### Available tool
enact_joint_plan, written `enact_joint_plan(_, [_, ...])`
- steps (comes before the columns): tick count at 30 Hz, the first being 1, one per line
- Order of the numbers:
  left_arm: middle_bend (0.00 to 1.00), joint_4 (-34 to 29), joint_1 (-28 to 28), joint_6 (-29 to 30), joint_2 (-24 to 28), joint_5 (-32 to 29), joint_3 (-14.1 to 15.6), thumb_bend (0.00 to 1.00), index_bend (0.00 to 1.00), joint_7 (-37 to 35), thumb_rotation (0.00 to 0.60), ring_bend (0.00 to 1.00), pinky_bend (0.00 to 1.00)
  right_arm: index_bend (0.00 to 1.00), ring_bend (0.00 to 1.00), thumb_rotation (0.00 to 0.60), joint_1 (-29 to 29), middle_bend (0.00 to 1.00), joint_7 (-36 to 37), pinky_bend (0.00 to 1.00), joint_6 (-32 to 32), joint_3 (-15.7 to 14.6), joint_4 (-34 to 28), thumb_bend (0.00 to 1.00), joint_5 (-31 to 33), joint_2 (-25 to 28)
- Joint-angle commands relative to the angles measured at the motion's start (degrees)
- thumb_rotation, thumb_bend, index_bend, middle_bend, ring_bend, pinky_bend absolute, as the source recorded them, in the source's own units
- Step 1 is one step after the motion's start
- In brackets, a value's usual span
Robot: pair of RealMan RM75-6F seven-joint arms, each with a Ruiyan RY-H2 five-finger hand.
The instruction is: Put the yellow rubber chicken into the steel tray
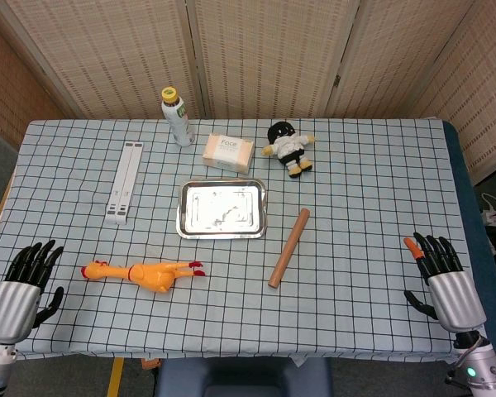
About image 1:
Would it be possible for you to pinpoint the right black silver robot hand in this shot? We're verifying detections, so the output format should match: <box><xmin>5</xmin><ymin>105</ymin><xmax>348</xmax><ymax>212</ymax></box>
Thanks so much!
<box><xmin>403</xmin><ymin>231</ymin><xmax>488</xmax><ymax>334</ymax></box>

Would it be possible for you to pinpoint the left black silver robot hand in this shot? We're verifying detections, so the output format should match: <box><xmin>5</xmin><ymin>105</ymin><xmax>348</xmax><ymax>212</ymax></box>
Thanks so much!
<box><xmin>0</xmin><ymin>239</ymin><xmax>66</xmax><ymax>345</ymax></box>

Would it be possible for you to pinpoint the orange rubber toy chicken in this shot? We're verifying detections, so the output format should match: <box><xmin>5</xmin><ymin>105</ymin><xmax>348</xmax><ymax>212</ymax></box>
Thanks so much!
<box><xmin>80</xmin><ymin>259</ymin><xmax>207</xmax><ymax>294</ymax></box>

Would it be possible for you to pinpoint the stainless steel tray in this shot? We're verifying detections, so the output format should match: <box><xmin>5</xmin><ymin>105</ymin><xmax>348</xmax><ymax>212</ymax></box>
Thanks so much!
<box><xmin>175</xmin><ymin>177</ymin><xmax>269</xmax><ymax>240</ymax></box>

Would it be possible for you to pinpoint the dark blue table padding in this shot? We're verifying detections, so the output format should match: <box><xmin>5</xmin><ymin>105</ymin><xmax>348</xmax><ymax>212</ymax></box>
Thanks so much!
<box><xmin>441</xmin><ymin>119</ymin><xmax>496</xmax><ymax>352</ymax></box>

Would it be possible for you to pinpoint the light blue checked tablecloth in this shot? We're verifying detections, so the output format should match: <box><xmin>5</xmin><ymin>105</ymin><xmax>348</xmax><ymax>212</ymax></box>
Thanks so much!
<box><xmin>0</xmin><ymin>118</ymin><xmax>488</xmax><ymax>365</ymax></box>

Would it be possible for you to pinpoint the white folding stand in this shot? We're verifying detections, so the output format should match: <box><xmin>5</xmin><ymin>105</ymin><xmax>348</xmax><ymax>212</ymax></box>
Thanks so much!
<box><xmin>104</xmin><ymin>141</ymin><xmax>144</xmax><ymax>226</ymax></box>

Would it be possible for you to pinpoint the wooden rolling stick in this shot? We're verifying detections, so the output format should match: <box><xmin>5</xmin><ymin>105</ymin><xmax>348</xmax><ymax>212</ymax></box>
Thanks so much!
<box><xmin>267</xmin><ymin>208</ymin><xmax>312</xmax><ymax>289</ymax></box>

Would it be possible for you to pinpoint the black white plush doll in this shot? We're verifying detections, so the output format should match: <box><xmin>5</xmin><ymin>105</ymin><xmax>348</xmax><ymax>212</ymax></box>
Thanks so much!
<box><xmin>260</xmin><ymin>121</ymin><xmax>317</xmax><ymax>179</ymax></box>

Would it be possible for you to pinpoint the blue chair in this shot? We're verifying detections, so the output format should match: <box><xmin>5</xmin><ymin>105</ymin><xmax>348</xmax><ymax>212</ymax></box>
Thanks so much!
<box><xmin>155</xmin><ymin>357</ymin><xmax>334</xmax><ymax>397</ymax></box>

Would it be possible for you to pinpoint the white bottle yellow cap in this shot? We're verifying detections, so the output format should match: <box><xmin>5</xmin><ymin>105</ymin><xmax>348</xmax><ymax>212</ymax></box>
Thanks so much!
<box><xmin>160</xmin><ymin>86</ymin><xmax>196</xmax><ymax>148</ymax></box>

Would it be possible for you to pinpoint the peach tissue pack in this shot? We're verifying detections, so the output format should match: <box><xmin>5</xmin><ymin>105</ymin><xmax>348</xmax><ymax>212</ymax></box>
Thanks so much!
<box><xmin>201</xmin><ymin>132</ymin><xmax>256</xmax><ymax>174</ymax></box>

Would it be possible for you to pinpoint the woven folding screen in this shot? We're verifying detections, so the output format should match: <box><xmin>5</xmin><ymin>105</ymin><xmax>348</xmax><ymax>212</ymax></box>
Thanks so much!
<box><xmin>0</xmin><ymin>0</ymin><xmax>496</xmax><ymax>187</ymax></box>

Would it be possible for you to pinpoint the white cable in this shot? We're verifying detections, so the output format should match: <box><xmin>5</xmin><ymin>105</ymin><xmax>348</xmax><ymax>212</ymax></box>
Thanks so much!
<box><xmin>480</xmin><ymin>192</ymin><xmax>496</xmax><ymax>217</ymax></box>

